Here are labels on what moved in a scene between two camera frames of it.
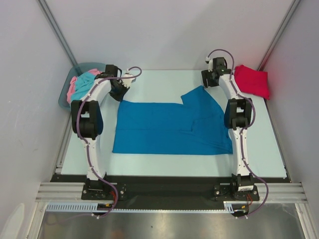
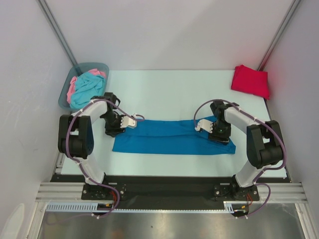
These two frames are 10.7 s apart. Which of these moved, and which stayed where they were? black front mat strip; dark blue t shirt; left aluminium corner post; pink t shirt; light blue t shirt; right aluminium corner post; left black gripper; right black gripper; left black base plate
Moved: right black gripper; left black gripper; dark blue t shirt
Stayed: black front mat strip; right aluminium corner post; pink t shirt; left aluminium corner post; light blue t shirt; left black base plate
